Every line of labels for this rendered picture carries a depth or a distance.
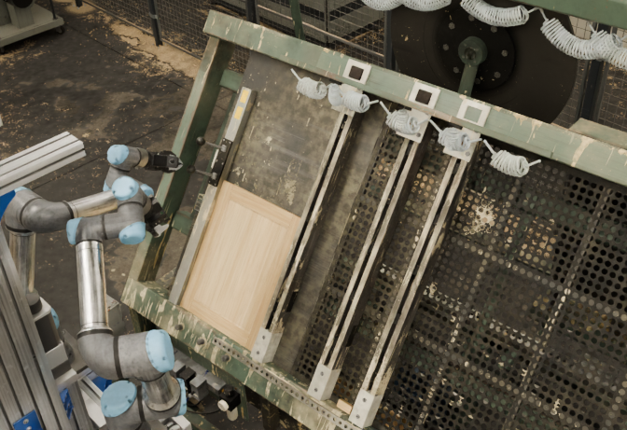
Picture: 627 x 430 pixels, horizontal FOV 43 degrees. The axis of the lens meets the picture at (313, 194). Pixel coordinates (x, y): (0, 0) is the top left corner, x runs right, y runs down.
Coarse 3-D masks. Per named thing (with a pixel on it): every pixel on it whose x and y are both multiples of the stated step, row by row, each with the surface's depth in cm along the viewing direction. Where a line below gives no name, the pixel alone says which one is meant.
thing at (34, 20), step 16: (0, 0) 730; (16, 0) 714; (32, 0) 725; (0, 16) 739; (16, 16) 729; (32, 16) 739; (48, 16) 757; (0, 32) 732; (16, 32) 731; (32, 32) 737; (0, 48) 724
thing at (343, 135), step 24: (336, 96) 280; (360, 120) 293; (336, 144) 293; (336, 168) 292; (312, 192) 295; (312, 216) 294; (312, 240) 297; (288, 264) 298; (288, 288) 297; (288, 312) 303; (264, 336) 301; (264, 360) 302
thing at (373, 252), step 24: (432, 96) 267; (408, 144) 275; (408, 168) 274; (384, 192) 278; (408, 192) 280; (384, 216) 281; (384, 240) 279; (360, 264) 281; (360, 288) 280; (360, 312) 286; (336, 336) 286; (336, 360) 285; (312, 384) 288
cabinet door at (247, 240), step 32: (224, 192) 324; (224, 224) 323; (256, 224) 315; (288, 224) 306; (224, 256) 322; (256, 256) 314; (192, 288) 330; (224, 288) 321; (256, 288) 312; (224, 320) 319; (256, 320) 311
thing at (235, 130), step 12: (240, 96) 321; (252, 96) 320; (240, 120) 320; (228, 132) 323; (240, 132) 322; (228, 156) 322; (228, 168) 325; (216, 192) 325; (204, 204) 327; (204, 216) 326; (204, 228) 327; (192, 240) 329; (192, 252) 328; (192, 264) 330; (180, 276) 331; (180, 288) 330; (180, 300) 332
